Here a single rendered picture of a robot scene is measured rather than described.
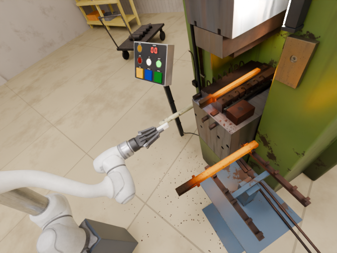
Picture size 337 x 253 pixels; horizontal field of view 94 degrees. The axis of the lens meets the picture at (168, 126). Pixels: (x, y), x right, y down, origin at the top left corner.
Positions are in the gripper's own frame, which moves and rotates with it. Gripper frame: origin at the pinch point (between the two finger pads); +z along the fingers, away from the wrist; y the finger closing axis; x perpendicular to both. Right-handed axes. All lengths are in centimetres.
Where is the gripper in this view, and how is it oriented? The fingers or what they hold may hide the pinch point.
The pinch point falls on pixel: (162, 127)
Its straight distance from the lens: 89.4
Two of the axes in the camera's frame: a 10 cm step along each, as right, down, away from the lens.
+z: 8.5, -5.1, 1.3
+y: 4.6, 6.2, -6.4
